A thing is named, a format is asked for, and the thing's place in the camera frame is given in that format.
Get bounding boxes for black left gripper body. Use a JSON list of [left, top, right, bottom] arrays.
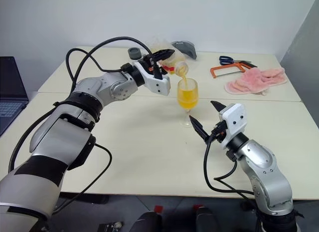
[[138, 54, 162, 77]]

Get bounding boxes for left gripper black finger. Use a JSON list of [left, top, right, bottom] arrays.
[[151, 48, 175, 62]]

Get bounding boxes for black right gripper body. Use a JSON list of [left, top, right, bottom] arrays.
[[210, 121, 229, 144]]

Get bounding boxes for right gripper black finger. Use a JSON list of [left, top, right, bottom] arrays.
[[210, 100, 227, 114], [188, 115, 212, 143]]

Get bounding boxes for clear bottle with yellow drink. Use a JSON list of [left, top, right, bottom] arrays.
[[147, 36, 189, 78]]

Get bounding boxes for clear wine glass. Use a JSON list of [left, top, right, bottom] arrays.
[[176, 77, 199, 128]]

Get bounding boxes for black round cylinder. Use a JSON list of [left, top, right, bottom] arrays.
[[127, 47, 143, 60]]

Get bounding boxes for gray curved visor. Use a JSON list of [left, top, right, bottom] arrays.
[[171, 39, 198, 60]]

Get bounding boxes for orange hacksaw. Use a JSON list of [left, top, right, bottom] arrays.
[[210, 61, 258, 80]]

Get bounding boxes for pink fluffy cloth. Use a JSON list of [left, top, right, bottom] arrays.
[[224, 67, 287, 96]]

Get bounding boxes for dark rounded shape red tag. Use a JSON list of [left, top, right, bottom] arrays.
[[193, 204, 218, 232], [136, 205, 163, 232]]

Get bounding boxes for small black device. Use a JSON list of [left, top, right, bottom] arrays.
[[97, 221, 124, 232]]

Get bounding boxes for dark laptop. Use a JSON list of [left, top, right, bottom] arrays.
[[0, 56, 30, 137]]

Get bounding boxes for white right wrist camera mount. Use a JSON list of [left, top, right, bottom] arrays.
[[218, 103, 249, 149]]

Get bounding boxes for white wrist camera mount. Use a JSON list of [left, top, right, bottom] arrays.
[[218, 103, 249, 149], [133, 61, 171, 96]]

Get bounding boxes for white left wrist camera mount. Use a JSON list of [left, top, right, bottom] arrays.
[[133, 61, 171, 96]]

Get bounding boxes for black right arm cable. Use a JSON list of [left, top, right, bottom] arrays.
[[203, 132, 256, 199]]

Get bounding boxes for blue-handled scissors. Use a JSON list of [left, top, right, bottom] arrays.
[[219, 55, 252, 66]]

